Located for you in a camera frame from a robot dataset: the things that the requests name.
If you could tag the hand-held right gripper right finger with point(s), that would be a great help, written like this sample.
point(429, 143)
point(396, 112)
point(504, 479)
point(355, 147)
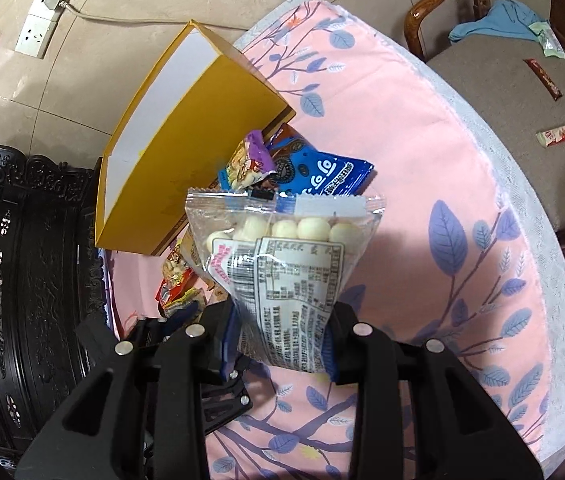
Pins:
point(335, 360)

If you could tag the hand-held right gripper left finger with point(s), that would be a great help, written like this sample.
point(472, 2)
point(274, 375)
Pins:
point(230, 345)

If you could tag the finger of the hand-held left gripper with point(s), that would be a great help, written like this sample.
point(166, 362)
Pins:
point(222, 405)
point(185, 316)

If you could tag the clear bag of white balls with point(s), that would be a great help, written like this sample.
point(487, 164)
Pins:
point(287, 270)

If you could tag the yellow cardboard box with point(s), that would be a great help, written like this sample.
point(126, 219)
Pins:
point(202, 150)

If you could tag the red snack packet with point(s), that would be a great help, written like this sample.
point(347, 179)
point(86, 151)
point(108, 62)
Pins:
point(177, 297)

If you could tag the dark carved wooden bench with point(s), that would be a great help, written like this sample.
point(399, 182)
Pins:
point(37, 260)

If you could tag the purple blue snack packet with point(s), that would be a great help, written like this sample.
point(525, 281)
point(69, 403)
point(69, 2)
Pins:
point(247, 165)

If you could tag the blue cookie packet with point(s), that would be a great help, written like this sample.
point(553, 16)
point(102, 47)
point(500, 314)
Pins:
point(332, 175)

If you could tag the brown cookie packet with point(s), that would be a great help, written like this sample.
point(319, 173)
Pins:
point(290, 142)

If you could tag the wooden armchair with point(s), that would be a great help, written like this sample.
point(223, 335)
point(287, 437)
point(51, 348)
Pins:
point(487, 85)

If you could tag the white red candy packet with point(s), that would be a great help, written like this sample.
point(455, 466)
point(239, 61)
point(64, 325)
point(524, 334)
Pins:
point(557, 134)

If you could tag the grey power plug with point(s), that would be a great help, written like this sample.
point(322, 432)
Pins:
point(54, 1)

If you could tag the dark red snack bar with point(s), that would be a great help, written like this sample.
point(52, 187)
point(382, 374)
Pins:
point(542, 79)

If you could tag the blue cloth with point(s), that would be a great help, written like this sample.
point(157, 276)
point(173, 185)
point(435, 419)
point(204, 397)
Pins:
point(502, 17)

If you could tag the green snack packet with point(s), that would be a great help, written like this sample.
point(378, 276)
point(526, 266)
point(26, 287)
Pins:
point(547, 40)

